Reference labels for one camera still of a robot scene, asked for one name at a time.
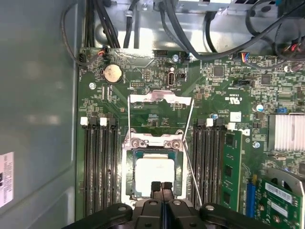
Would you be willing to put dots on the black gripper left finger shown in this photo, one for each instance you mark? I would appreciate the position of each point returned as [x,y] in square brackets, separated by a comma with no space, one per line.
[156,186]

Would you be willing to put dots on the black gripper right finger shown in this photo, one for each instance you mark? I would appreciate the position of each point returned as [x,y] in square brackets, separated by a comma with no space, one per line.
[168,186]

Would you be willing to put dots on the silver CPU chip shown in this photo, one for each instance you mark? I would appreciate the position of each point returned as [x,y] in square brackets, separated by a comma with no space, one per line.
[155,169]

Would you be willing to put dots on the metal socket cover frame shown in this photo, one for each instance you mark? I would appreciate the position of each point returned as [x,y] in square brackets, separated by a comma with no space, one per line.
[162,95]

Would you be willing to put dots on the metal CPU socket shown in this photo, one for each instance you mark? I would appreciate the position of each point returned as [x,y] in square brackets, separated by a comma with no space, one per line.
[126,171]

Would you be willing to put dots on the RAM slot with black clips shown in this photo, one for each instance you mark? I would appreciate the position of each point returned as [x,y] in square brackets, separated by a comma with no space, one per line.
[114,167]
[96,167]
[214,167]
[196,152]

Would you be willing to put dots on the blue expansion slot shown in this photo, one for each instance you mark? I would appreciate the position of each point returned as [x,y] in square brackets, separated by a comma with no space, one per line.
[251,198]

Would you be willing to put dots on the green RAM stick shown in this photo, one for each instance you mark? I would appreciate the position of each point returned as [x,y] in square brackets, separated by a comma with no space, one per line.
[231,167]

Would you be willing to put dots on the green motherboard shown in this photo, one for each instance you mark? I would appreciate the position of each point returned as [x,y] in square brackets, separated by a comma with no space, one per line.
[207,95]

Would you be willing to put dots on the internal USB port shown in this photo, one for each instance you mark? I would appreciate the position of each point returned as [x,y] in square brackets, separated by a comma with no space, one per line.
[171,78]

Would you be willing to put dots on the graphics card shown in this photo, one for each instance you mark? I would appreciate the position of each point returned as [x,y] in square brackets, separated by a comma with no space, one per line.
[278,202]

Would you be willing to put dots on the silver coin cell battery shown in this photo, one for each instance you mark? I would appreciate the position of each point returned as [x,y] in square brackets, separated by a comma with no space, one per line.
[113,72]

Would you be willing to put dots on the finned silver heatsink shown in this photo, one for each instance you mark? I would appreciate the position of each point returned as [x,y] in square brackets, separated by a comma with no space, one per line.
[288,133]

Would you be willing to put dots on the white printed sticker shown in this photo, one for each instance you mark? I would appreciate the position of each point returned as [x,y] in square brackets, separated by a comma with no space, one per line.
[6,179]

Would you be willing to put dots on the black metal PC case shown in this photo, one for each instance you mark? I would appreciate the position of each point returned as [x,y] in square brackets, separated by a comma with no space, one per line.
[35,95]

